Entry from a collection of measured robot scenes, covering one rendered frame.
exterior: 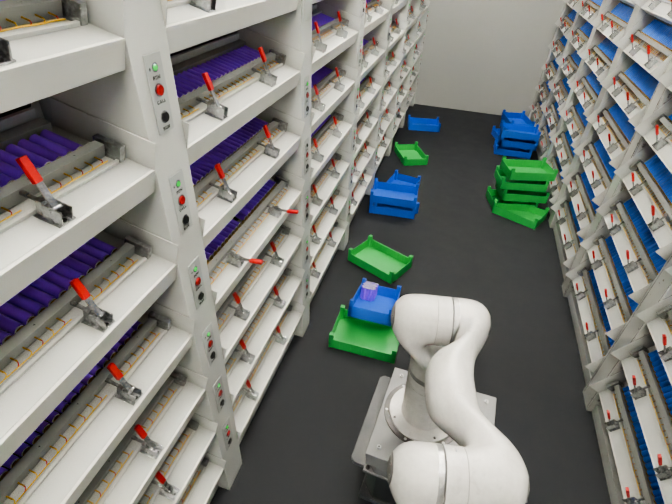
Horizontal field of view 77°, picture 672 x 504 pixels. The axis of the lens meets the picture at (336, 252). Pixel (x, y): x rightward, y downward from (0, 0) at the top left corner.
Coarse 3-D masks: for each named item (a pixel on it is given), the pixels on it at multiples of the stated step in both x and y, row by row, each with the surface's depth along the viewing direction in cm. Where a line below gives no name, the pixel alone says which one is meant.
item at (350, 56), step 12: (324, 0) 177; (336, 0) 175; (348, 0) 174; (360, 0) 173; (348, 12) 177; (360, 12) 176; (360, 36) 184; (348, 48) 185; (348, 60) 187; (360, 72) 198; (348, 96) 196; (348, 108) 200; (348, 144) 210; (348, 168) 218; (348, 180) 221; (348, 228) 248
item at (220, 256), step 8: (280, 184) 144; (272, 192) 140; (264, 200) 135; (272, 200) 138; (264, 208) 133; (256, 216) 128; (248, 224) 124; (240, 232) 121; (232, 240) 117; (224, 248) 114; (232, 248) 117; (240, 248) 118; (216, 256) 111; (224, 256) 113; (208, 264) 108; (216, 264) 109
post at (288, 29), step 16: (288, 16) 118; (240, 32) 124; (256, 32) 123; (272, 32) 122; (288, 32) 120; (304, 32) 122; (304, 48) 124; (304, 64) 127; (288, 96) 131; (288, 112) 134; (304, 128) 139; (288, 160) 144; (304, 176) 149; (304, 192) 153; (304, 208) 157; (304, 224) 161; (304, 240) 165; (304, 256) 170; (304, 272) 175; (304, 288) 180; (304, 304) 186; (304, 320) 191
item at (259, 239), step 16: (272, 176) 149; (288, 176) 147; (288, 192) 146; (256, 208) 135; (288, 208) 140; (272, 224) 131; (256, 240) 124; (256, 256) 124; (224, 272) 111; (240, 272) 113; (224, 288) 107
